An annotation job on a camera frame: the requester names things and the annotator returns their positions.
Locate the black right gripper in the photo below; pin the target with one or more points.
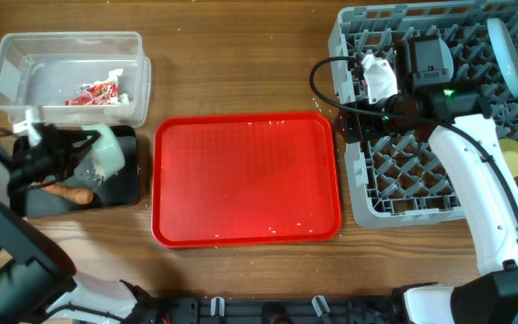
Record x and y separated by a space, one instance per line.
355 124

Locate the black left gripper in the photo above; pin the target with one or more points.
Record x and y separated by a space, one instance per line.
59 142

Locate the green bowl with rice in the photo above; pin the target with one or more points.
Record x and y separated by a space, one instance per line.
107 155

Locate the red snack wrapper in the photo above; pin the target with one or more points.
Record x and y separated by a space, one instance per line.
100 94

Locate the white tissue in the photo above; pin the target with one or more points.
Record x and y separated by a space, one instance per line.
117 85

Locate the orange carrot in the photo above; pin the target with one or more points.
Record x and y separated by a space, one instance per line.
77 195

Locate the light blue plate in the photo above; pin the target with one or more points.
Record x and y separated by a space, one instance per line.
505 53

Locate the yellow plastic cup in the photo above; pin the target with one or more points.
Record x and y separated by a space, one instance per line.
509 148

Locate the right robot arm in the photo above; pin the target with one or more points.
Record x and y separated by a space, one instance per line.
416 93

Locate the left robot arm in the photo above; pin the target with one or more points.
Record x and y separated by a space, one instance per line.
38 279

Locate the grey dishwasher rack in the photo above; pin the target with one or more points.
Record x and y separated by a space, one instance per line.
398 181

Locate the clear plastic bin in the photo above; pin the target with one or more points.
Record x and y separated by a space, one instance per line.
46 69

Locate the black bin tray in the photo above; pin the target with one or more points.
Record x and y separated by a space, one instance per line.
117 190

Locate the red plastic tray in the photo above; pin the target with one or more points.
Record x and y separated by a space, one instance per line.
244 179

